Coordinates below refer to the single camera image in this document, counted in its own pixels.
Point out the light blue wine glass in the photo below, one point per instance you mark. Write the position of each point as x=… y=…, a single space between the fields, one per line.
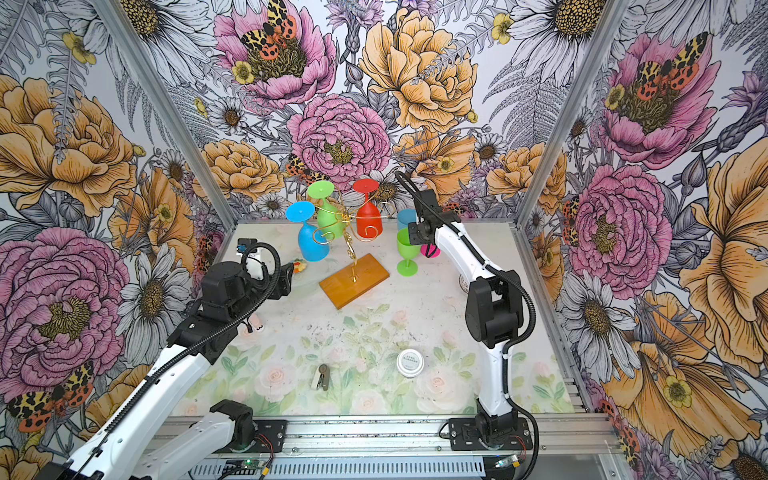
x=405 y=217

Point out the gold wire glass rack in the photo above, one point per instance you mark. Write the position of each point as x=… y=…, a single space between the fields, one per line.
x=348 y=234

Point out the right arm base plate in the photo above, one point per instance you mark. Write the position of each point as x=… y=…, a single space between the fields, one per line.
x=466 y=434

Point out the red wine glass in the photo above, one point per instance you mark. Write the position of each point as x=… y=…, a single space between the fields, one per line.
x=368 y=218

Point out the small pink white object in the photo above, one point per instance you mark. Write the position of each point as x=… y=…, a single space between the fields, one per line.
x=254 y=323

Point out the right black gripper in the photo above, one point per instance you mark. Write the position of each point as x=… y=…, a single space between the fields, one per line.
x=414 y=237

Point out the magenta wine glass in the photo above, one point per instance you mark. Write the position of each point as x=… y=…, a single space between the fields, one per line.
x=430 y=250

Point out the clear dish with candies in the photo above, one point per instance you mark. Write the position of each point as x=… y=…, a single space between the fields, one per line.
x=299 y=265

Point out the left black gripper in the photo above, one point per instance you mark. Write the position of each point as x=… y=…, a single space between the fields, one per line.
x=283 y=284

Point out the white mesh sink strainer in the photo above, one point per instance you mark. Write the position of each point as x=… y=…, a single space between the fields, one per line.
x=463 y=282

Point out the aluminium front rail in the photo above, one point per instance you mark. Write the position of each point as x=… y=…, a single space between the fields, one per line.
x=572 y=446

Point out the white round jar lid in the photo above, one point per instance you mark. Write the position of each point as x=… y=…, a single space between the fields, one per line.
x=410 y=363

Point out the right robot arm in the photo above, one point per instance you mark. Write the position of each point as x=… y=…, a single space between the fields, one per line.
x=499 y=315

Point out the small grey key fob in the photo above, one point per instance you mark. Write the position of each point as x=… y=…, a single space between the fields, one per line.
x=321 y=379

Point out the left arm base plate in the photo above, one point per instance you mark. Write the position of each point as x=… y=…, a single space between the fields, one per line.
x=262 y=436

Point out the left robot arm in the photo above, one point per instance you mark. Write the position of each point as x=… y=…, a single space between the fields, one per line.
x=231 y=292

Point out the orange wooden rack base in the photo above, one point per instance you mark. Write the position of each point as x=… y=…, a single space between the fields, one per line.
x=353 y=281

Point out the green wine glass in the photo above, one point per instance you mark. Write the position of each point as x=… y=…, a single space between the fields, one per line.
x=407 y=267
x=329 y=218

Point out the cyan wine glass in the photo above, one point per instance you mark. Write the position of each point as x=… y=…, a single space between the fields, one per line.
x=312 y=250

